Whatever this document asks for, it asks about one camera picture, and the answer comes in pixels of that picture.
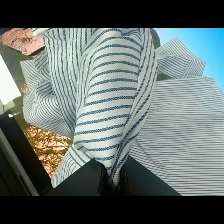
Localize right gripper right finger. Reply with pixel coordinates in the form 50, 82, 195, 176
118, 155, 182, 197

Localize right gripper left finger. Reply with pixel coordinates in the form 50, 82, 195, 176
46, 158, 114, 197

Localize blue striped white shirt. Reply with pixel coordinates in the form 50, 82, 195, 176
19, 28, 224, 197

